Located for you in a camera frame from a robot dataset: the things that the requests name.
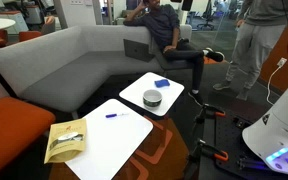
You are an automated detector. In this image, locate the blue and white pen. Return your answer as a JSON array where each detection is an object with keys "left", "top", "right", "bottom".
[{"left": 105, "top": 112, "right": 130, "bottom": 119}]

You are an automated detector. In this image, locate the white mug with green band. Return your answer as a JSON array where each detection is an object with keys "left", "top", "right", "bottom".
[{"left": 142, "top": 89, "right": 164, "bottom": 108}]

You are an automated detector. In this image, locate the blue cloth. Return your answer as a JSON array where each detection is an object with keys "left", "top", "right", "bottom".
[{"left": 154, "top": 78, "right": 171, "bottom": 89}]

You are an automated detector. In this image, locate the white side table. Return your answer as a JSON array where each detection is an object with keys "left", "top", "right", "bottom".
[
  {"left": 64, "top": 98, "right": 154, "bottom": 180},
  {"left": 118, "top": 71, "right": 185, "bottom": 118}
]

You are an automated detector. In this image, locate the grey laptop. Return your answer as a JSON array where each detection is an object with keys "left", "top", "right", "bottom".
[{"left": 123, "top": 38, "right": 156, "bottom": 63}]

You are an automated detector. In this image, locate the seated person in dark sweater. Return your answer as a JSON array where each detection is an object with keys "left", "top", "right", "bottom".
[{"left": 123, "top": 0, "right": 226, "bottom": 106}]

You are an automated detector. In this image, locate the grey sofa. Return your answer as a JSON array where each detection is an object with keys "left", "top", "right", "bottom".
[{"left": 0, "top": 24, "right": 193, "bottom": 114}]

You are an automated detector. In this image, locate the black office chair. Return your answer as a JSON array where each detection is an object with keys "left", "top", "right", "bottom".
[{"left": 196, "top": 0, "right": 217, "bottom": 31}]

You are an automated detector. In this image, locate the yellow snack pouch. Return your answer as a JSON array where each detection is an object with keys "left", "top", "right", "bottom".
[{"left": 43, "top": 118, "right": 88, "bottom": 165}]

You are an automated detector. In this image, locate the standing person in grey clothes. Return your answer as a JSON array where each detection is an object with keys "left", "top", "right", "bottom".
[{"left": 212, "top": 0, "right": 288, "bottom": 101}]

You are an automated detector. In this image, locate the orange chair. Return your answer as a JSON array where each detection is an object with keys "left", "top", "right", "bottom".
[{"left": 18, "top": 30, "right": 44, "bottom": 43}]

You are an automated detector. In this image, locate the orange seat sofa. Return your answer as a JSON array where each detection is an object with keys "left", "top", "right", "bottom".
[{"left": 0, "top": 63, "right": 57, "bottom": 180}]

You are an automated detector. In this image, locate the black clamp with orange handle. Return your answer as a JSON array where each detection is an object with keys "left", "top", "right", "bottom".
[
  {"left": 193, "top": 103, "right": 227, "bottom": 134},
  {"left": 187, "top": 139, "right": 230, "bottom": 172}
]

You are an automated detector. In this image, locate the white charger with cable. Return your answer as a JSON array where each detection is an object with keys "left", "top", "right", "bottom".
[{"left": 266, "top": 57, "right": 288, "bottom": 106}]

